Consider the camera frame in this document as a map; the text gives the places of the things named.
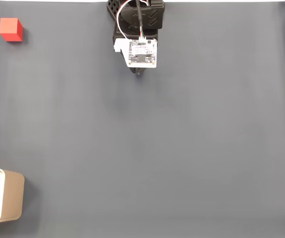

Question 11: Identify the red cube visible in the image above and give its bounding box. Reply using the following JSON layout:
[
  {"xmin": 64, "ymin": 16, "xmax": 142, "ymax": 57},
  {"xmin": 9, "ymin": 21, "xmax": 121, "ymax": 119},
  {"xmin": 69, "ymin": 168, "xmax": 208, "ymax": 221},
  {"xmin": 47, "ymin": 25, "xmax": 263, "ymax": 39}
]
[{"xmin": 0, "ymin": 17, "xmax": 24, "ymax": 43}]

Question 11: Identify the beige box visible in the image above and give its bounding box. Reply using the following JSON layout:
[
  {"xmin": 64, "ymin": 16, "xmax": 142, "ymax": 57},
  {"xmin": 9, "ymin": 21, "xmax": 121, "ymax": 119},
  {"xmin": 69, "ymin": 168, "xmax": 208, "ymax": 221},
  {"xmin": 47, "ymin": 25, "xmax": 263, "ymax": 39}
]
[{"xmin": 0, "ymin": 168, "xmax": 26, "ymax": 225}]

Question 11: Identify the dark blue-grey mat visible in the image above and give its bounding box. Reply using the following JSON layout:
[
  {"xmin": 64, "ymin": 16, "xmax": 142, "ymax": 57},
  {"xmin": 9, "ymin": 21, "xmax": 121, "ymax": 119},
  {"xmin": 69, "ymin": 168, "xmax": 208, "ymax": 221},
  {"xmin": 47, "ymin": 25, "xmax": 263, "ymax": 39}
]
[{"xmin": 0, "ymin": 1, "xmax": 285, "ymax": 238}]

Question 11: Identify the white camera board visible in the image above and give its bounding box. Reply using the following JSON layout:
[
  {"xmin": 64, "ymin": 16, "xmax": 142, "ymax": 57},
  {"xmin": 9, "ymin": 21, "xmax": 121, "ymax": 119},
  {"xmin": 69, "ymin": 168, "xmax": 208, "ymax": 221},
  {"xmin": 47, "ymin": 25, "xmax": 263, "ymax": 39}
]
[{"xmin": 113, "ymin": 37, "xmax": 158, "ymax": 69}]

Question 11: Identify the black camera cable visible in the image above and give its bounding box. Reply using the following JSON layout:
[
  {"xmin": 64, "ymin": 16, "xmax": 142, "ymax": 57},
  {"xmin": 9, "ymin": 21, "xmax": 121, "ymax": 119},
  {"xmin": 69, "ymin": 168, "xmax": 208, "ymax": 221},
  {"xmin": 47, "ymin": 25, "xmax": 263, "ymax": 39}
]
[{"xmin": 134, "ymin": 0, "xmax": 147, "ymax": 42}]

